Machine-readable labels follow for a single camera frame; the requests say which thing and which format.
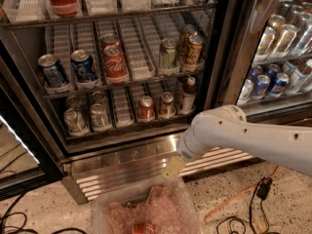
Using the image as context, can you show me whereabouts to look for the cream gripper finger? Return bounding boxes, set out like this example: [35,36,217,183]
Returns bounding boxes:
[162,156,185,179]

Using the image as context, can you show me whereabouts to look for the red coke can bottom shelf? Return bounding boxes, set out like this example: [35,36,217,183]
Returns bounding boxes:
[138,96,155,121]

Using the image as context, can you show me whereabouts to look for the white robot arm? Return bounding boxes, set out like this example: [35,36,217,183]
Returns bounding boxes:
[163,105,312,178]

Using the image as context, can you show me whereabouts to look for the brown soda can bottom shelf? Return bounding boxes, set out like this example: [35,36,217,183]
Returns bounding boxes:
[158,92,176,118]

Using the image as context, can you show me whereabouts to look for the red can in bin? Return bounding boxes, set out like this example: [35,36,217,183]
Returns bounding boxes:
[132,223,155,234]

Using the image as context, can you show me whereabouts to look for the white silver can right fridge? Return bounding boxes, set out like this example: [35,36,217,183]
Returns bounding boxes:
[237,79,254,104]

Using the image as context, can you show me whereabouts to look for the green silver can front left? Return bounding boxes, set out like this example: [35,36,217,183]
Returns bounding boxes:
[63,108,90,137]

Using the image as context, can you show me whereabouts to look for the stainless steel fridge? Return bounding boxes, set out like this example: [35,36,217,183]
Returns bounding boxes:
[0,0,311,204]

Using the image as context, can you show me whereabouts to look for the green soda can middle shelf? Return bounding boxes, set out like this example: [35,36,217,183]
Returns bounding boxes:
[159,38,177,75]

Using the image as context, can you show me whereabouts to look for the red coca-cola can front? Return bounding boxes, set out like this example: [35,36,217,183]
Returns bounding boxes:
[102,45,127,84]

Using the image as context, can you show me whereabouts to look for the red coca-cola can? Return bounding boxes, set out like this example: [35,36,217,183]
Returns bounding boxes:
[102,45,127,84]
[100,33,120,50]

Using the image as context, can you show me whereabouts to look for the silver can back left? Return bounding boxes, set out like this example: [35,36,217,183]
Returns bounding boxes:
[65,96,85,111]

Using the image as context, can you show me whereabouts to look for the blue pepsi can right fridge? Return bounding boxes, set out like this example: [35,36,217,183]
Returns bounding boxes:
[251,75,270,99]

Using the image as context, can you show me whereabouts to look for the orange brown can front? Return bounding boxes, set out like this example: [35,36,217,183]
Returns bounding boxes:
[183,33,204,70]

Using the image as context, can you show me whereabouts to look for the orange brown can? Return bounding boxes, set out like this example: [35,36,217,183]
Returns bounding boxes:
[183,33,204,70]
[178,24,197,57]

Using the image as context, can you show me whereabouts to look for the orange brown can back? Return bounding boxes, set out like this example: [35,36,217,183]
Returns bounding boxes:
[178,24,197,57]

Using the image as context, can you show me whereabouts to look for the blue pepsi can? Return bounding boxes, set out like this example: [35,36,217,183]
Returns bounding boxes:
[267,73,289,98]
[37,54,69,95]
[70,49,99,89]

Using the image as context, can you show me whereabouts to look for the glass fridge door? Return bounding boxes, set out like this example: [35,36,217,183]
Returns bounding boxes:
[204,0,312,126]

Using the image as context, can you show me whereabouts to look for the red coca-cola can back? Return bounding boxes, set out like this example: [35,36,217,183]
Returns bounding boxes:
[100,33,120,50]

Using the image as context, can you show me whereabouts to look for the blue pepsi can leftmost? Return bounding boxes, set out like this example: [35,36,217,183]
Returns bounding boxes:
[37,54,69,95]

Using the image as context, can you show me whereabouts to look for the clear plastic bin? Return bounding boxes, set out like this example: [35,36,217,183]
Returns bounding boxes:
[93,175,204,234]

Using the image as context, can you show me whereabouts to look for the dark glass bottle white label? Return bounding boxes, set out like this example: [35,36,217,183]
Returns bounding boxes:
[177,77,196,114]

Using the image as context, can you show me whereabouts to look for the black power adapter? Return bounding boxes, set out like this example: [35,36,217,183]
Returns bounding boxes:
[256,176,272,200]

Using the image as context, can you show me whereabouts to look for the orange extension cord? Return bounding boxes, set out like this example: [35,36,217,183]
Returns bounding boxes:
[203,164,281,223]

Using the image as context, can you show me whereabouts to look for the black cable left floor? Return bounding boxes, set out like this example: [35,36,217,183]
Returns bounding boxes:
[0,192,88,234]

